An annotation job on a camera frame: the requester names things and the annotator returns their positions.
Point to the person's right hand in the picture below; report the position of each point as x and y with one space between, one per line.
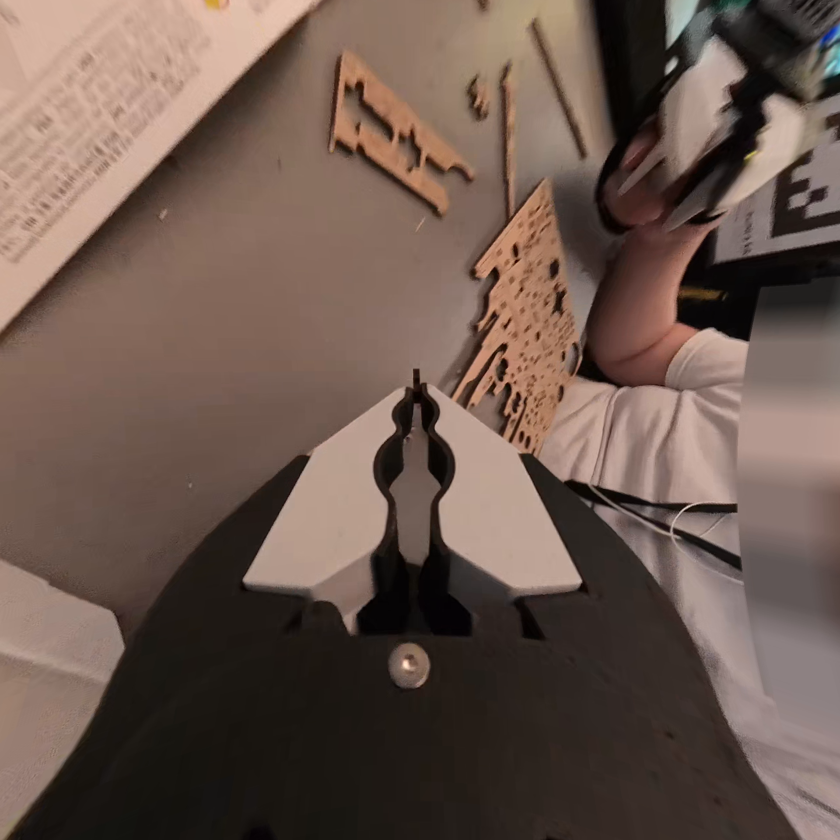
640 211

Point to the paper instruction booklet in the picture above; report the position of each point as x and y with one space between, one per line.
98 118

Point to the person's right forearm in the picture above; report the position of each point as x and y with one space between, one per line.
646 308

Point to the slotted wooden axle piece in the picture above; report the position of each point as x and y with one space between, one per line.
508 144

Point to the person's white shirt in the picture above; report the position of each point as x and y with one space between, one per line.
656 426

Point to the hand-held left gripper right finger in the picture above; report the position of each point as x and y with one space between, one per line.
505 525

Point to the long thin wooden strip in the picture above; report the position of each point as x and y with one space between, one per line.
558 85

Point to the wooden frame offcut piece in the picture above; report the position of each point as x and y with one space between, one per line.
387 124

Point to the white cardboard box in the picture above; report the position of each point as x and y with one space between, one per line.
46 656

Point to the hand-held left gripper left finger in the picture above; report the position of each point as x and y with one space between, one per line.
315 525

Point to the laser-cut wooden parts sheet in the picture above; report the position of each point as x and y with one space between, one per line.
531 315

